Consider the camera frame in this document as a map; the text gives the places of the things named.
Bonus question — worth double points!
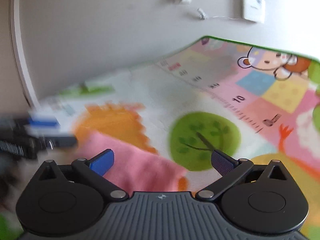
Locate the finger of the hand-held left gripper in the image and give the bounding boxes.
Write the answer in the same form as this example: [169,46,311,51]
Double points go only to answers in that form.
[12,112,62,134]
[25,134,78,153]

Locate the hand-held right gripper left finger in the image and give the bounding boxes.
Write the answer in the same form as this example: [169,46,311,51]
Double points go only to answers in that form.
[34,148,129,202]

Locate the white wall box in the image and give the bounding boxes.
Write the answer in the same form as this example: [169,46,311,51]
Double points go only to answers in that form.
[241,0,266,24]

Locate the pink ribbed shirt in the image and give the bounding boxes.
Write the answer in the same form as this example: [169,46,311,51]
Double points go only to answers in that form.
[75,131,188,193]

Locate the white door frame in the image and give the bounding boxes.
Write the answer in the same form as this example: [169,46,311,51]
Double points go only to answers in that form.
[9,0,40,108]

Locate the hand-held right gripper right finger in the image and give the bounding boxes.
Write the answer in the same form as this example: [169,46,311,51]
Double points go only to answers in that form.
[196,149,288,202]

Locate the cartoon printed play mat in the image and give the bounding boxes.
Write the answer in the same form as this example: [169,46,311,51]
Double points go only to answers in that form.
[0,35,320,240]

